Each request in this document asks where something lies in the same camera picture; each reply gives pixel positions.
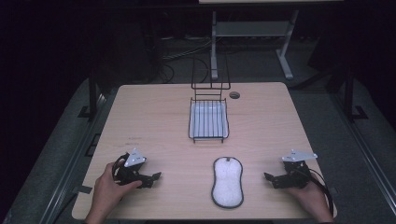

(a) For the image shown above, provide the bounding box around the person's left hand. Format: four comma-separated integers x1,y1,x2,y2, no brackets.
92,161,143,216

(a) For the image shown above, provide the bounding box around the white sponge with dark rim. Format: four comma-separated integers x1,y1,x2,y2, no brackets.
210,156,245,209

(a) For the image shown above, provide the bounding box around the white metal stand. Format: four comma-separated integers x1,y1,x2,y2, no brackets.
210,8,301,81

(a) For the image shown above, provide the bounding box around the aluminium floor rail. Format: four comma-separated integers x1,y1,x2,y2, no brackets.
38,88,120,224
329,92,396,208

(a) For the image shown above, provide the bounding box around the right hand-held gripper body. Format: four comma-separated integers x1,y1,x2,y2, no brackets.
277,148,319,189

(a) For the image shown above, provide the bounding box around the bundle of floor cables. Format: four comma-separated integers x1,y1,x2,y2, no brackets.
160,36,213,62

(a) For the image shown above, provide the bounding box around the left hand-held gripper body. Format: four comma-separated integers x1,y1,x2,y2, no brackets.
111,147,148,188

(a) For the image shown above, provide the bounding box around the person's right hand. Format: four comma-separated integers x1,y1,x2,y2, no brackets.
285,172,329,217

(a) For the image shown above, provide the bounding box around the grey tape strip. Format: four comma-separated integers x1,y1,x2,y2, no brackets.
72,185,93,195

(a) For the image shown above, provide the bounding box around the white plastic tray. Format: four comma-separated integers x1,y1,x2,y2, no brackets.
189,101,229,140

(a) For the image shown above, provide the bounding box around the black wire rack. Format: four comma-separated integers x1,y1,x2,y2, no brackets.
188,52,232,145

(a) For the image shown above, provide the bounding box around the black metal post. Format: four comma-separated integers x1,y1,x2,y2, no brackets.
77,70,99,119
343,66,369,123

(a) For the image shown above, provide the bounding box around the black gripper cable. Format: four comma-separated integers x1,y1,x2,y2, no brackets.
306,167,335,217

